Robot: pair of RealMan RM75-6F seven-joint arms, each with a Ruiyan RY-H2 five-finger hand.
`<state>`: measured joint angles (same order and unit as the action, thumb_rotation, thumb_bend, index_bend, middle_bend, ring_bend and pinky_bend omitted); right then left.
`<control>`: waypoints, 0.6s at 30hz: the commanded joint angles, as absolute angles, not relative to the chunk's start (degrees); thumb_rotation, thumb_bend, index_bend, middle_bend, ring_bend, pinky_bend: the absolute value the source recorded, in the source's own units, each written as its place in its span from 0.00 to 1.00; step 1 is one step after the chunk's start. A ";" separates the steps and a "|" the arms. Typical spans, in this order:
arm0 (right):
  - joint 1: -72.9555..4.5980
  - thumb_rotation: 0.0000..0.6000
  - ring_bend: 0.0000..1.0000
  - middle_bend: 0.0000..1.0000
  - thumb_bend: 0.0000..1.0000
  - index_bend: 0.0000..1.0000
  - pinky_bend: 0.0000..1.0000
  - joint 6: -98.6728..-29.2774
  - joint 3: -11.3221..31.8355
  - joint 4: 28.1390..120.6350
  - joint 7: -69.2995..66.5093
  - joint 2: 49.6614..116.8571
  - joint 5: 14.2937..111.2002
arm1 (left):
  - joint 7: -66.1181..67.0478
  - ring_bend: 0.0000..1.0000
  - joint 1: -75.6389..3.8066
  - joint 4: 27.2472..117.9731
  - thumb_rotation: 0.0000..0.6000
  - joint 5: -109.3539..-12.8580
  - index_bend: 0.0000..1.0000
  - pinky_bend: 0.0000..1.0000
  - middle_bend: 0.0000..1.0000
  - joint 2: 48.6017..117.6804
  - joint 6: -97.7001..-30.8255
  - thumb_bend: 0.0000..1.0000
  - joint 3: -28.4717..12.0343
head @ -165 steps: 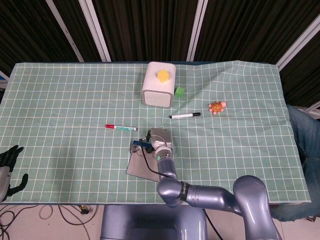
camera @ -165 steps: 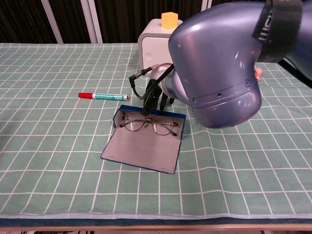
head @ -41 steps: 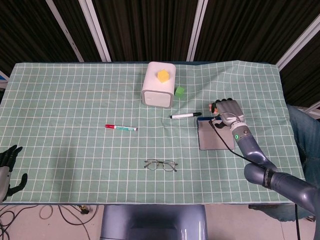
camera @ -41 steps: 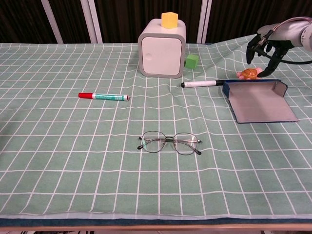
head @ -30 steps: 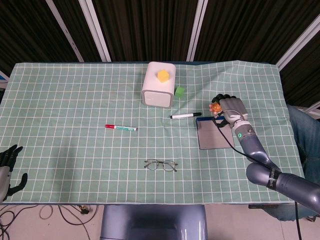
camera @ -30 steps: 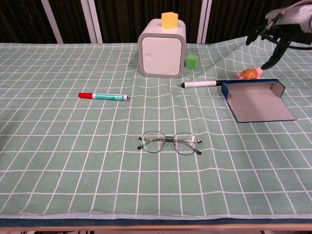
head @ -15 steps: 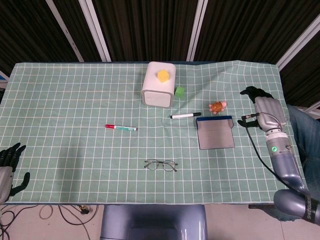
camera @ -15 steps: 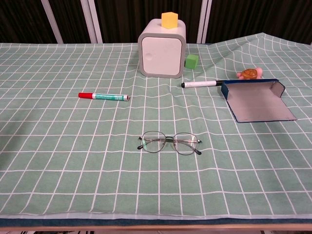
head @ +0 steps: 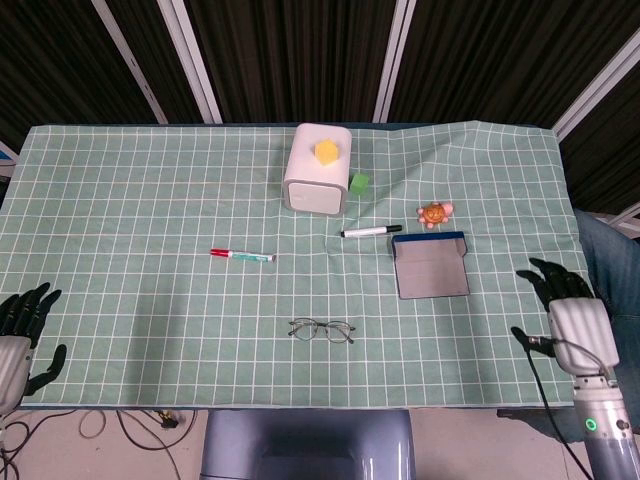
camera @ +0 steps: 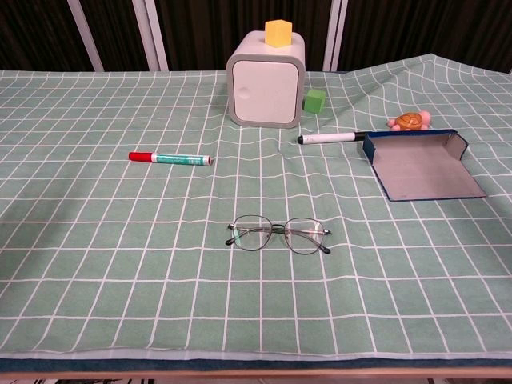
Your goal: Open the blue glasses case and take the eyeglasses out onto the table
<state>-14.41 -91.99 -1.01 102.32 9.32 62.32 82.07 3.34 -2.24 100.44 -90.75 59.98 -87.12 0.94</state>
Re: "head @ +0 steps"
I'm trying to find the white marker black cap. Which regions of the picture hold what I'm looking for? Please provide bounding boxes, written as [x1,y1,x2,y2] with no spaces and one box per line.
[340,223,404,239]

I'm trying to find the green marker red cap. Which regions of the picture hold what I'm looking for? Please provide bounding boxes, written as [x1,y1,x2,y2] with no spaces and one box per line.
[209,247,279,264]

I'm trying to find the blue glasses case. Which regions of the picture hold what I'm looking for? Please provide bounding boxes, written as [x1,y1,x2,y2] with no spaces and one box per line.
[390,231,471,300]

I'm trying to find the dark pleated curtain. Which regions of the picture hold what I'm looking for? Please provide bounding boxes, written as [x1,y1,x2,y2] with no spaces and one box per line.
[0,0,640,216]

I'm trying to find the thin floor cable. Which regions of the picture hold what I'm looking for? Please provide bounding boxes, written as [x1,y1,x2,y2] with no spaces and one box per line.
[79,409,199,480]

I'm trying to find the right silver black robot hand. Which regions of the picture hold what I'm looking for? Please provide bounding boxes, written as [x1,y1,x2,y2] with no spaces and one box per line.
[509,257,621,376]

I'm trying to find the white frame post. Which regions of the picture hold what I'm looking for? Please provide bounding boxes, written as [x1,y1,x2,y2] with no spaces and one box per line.
[553,37,640,141]
[91,0,170,125]
[157,0,224,125]
[372,0,417,124]

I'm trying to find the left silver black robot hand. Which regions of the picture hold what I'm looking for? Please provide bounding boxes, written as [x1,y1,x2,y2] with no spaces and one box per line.
[0,282,68,414]

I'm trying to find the person's leg in jeans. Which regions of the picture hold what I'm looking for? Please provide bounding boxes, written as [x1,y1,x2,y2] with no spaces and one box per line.
[572,208,640,321]

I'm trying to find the white cube cabinet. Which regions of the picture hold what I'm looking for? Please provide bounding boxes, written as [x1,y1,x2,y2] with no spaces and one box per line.
[282,122,354,217]

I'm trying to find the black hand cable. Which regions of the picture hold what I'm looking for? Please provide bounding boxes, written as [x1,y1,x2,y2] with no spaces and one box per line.
[527,335,594,480]

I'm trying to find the green white checkered tablecloth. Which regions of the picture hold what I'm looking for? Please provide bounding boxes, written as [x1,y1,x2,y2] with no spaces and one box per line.
[2,119,614,409]

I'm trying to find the orange pink turtle toy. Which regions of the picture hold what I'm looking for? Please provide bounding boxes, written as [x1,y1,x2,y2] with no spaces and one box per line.
[416,200,456,231]

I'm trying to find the yellow cube block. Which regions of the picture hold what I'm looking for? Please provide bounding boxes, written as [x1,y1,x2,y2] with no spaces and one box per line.
[314,137,342,167]

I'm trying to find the grey-blue robot torso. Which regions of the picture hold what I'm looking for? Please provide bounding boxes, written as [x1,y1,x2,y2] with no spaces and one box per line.
[199,409,417,480]

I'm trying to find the metal-framed eyeglasses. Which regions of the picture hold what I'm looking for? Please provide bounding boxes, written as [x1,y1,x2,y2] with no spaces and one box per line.
[287,317,357,345]

